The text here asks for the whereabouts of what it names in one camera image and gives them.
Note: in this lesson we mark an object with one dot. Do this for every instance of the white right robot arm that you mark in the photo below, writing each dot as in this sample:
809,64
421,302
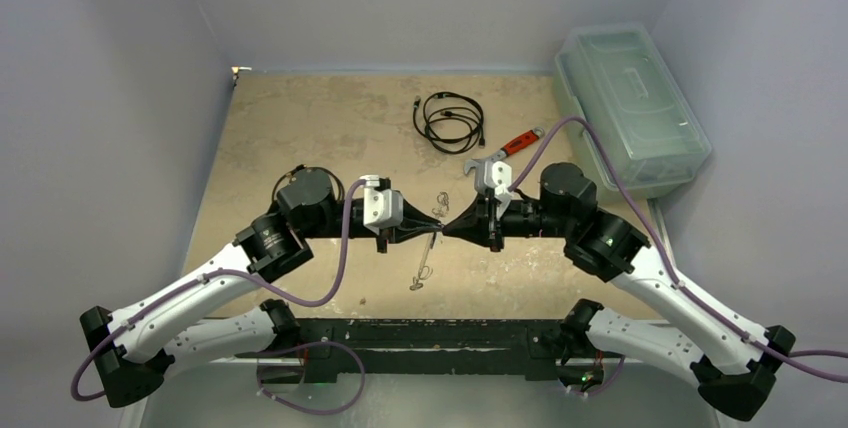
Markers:
731,361

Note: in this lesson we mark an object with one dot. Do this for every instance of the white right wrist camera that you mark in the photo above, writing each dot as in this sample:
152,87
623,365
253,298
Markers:
494,175

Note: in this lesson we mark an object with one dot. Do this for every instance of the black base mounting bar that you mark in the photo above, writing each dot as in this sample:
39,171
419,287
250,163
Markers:
535,349

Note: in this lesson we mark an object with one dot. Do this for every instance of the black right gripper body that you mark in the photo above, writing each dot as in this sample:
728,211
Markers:
495,225

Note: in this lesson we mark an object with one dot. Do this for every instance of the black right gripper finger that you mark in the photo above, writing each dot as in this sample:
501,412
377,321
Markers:
474,221
485,238

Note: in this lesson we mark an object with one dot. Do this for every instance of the clear green plastic toolbox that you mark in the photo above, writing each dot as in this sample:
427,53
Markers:
614,77

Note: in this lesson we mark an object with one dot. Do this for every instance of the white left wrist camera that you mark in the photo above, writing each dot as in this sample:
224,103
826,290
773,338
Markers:
382,204

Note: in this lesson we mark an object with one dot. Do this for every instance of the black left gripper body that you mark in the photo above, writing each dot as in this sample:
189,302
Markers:
365,231

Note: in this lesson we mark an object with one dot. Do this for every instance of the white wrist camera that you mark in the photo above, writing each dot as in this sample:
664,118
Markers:
382,204
494,175

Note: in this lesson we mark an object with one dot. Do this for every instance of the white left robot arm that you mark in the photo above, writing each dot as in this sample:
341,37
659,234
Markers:
231,304

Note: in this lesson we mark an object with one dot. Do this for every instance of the red handled adjustable wrench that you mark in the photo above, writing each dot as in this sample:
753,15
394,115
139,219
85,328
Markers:
517,144

